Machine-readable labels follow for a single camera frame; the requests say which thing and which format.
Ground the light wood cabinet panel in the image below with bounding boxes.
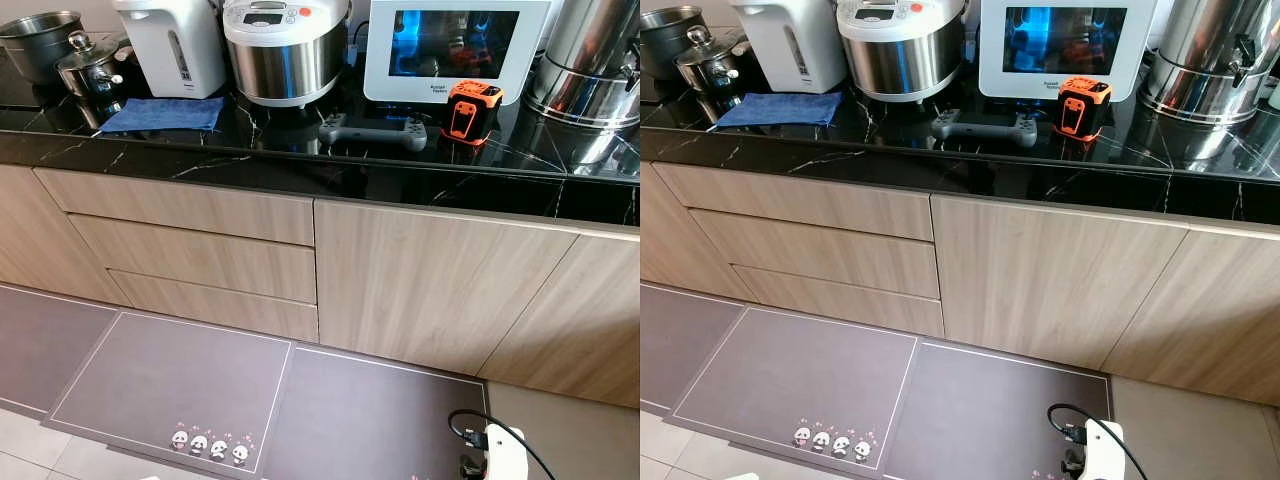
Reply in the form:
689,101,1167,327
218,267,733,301
0,162,131,307
640,160,753,302

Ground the light wood cabinet door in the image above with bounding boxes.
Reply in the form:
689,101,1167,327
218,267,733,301
477,231,641,410
1099,227,1280,407
929,193,1192,373
313,199,581,378

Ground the light wood drawer front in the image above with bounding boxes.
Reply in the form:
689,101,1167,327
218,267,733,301
107,269,321,344
67,213,319,306
651,162,935,243
32,167,317,248
731,263,946,339
687,208,940,300

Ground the large steel water urn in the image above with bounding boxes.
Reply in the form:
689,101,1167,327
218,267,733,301
521,0,641,131
1139,0,1280,127

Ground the small lidded steel pot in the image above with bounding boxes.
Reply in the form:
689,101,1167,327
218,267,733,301
674,26,747,97
54,31,133,102

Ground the blue cloth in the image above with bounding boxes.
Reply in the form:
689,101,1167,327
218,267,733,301
714,91,844,130
96,96,226,135

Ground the large steel stockpot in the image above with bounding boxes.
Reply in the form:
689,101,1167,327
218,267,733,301
640,5,707,82
0,11,87,87

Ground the grey panda print floor mat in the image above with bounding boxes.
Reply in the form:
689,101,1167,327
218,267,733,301
663,304,920,473
41,309,295,478

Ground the orange black device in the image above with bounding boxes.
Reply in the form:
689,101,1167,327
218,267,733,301
1052,76,1114,142
442,80,505,148

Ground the white electric water boiler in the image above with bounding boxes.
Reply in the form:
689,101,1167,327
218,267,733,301
111,0,228,100
729,0,850,95

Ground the grey game controller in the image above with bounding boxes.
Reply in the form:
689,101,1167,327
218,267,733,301
317,112,430,154
929,107,1040,150

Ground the silver white rice cooker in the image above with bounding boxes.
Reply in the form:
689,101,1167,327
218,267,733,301
835,0,968,105
221,0,352,109

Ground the white countertop oven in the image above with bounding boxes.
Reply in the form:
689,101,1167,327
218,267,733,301
977,0,1160,102
362,0,554,106

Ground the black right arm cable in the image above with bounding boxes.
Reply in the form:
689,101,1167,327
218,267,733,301
446,408,557,480
1046,402,1153,480

